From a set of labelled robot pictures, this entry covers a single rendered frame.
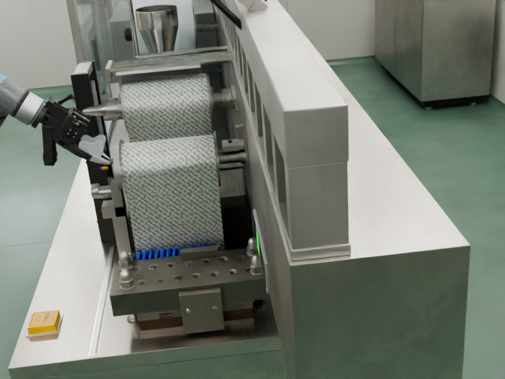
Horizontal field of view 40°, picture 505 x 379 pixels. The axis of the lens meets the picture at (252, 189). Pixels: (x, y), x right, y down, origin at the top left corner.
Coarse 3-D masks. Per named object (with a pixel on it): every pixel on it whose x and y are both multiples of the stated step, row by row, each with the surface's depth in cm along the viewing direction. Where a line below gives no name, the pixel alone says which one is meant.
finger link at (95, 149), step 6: (84, 144) 176; (90, 144) 176; (96, 144) 176; (102, 144) 176; (84, 150) 176; (90, 150) 177; (96, 150) 177; (102, 150) 177; (96, 156) 177; (96, 162) 178; (102, 162) 178; (108, 162) 179
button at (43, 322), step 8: (40, 312) 182; (48, 312) 182; (56, 312) 182; (32, 320) 179; (40, 320) 179; (48, 320) 178; (56, 320) 179; (32, 328) 176; (40, 328) 177; (48, 328) 177; (56, 328) 178
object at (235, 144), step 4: (224, 140) 184; (228, 140) 184; (232, 140) 183; (236, 140) 183; (240, 140) 184; (224, 144) 181; (228, 144) 180; (232, 144) 180; (236, 144) 180; (240, 144) 181; (224, 148) 180; (228, 148) 180; (232, 148) 180; (236, 148) 180; (240, 148) 180; (244, 148) 180
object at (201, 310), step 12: (216, 288) 169; (180, 300) 167; (192, 300) 168; (204, 300) 168; (216, 300) 168; (192, 312) 169; (204, 312) 169; (216, 312) 170; (192, 324) 170; (204, 324) 171; (216, 324) 171
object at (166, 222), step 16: (208, 192) 180; (144, 208) 180; (160, 208) 181; (176, 208) 181; (192, 208) 182; (208, 208) 182; (144, 224) 182; (160, 224) 183; (176, 224) 183; (192, 224) 184; (208, 224) 184; (144, 240) 184; (160, 240) 185; (176, 240) 185; (192, 240) 185; (208, 240) 186
